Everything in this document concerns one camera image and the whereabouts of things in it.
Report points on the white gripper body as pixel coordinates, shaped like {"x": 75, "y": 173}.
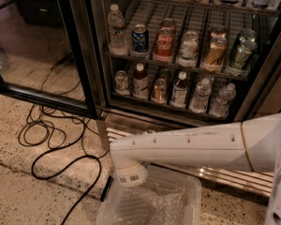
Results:
{"x": 131, "y": 176}

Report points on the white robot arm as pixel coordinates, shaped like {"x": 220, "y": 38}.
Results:
{"x": 251, "y": 146}

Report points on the gold can bottom front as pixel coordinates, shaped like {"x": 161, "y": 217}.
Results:
{"x": 159, "y": 94}

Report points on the silver can rear bottom shelf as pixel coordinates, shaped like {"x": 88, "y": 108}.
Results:
{"x": 121, "y": 83}

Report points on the dark can bottom rear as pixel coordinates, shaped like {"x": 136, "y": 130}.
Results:
{"x": 164, "y": 73}

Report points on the stainless steel fridge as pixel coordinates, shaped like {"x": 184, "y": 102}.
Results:
{"x": 120, "y": 115}

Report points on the red coca-cola can front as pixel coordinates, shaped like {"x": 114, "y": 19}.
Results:
{"x": 164, "y": 45}

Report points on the red coca-cola can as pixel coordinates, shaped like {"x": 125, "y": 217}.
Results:
{"x": 168, "y": 23}
{"x": 164, "y": 45}

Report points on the clear water bottle middle shelf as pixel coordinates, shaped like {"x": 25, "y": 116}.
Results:
{"x": 117, "y": 30}

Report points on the white green soda can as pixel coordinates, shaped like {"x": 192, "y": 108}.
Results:
{"x": 188, "y": 50}

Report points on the blue pepsi can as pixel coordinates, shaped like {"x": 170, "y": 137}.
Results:
{"x": 140, "y": 40}

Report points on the gold soda can front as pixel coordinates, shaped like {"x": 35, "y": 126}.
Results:
{"x": 214, "y": 55}

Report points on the gold soda can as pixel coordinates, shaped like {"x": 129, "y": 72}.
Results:
{"x": 217, "y": 32}
{"x": 214, "y": 55}

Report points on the red coca-cola can rear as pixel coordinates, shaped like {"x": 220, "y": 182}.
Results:
{"x": 168, "y": 23}

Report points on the green soda can front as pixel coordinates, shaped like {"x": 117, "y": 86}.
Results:
{"x": 241, "y": 58}

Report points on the gold soda can rear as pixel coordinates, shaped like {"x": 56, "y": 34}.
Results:
{"x": 217, "y": 32}

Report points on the green soda can rear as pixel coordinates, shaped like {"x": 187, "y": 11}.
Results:
{"x": 246, "y": 34}

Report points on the bubble wrap sheet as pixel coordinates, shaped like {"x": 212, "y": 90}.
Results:
{"x": 151, "y": 204}

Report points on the clear plastic bin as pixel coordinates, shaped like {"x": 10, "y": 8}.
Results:
{"x": 166, "y": 179}

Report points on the brown tea bottle left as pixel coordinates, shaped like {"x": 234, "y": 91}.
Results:
{"x": 140, "y": 82}

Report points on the brown tea bottle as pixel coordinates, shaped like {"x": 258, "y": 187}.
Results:
{"x": 179, "y": 91}
{"x": 140, "y": 82}

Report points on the brown tea bottle right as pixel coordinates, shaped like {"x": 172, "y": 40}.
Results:
{"x": 179, "y": 91}

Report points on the clear water bottle bottom left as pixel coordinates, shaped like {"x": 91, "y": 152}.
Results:
{"x": 200, "y": 98}

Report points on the clear water bottle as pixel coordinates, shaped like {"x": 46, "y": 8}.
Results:
{"x": 220, "y": 104}
{"x": 200, "y": 98}

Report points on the clear water bottle bottom right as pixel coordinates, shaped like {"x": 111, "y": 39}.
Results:
{"x": 220, "y": 104}

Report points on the dark cabinet behind door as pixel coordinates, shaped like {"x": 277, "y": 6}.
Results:
{"x": 40, "y": 12}

